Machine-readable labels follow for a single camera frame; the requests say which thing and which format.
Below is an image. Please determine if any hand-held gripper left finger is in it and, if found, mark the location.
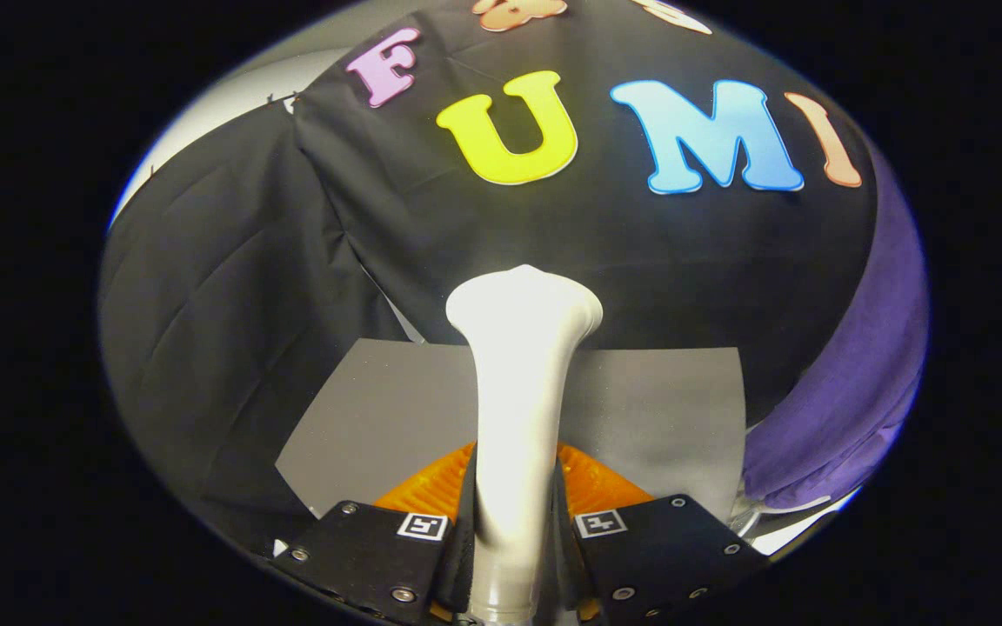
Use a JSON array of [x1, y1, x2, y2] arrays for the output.
[[271, 442, 478, 626]]

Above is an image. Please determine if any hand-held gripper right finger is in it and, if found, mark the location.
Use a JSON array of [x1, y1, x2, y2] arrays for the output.
[[553, 442, 767, 626]]

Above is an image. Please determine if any white garment steamer head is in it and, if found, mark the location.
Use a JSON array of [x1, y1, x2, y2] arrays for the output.
[[445, 264, 604, 623]]

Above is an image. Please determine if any purple corduroy jacket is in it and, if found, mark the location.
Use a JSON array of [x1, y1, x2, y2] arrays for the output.
[[743, 139, 930, 509]]

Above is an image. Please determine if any grey drawer cabinet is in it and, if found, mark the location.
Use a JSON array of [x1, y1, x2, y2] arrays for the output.
[[275, 339, 745, 523]]

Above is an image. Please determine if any black backdrop cloth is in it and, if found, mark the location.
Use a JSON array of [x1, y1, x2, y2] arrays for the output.
[[99, 0, 880, 531]]

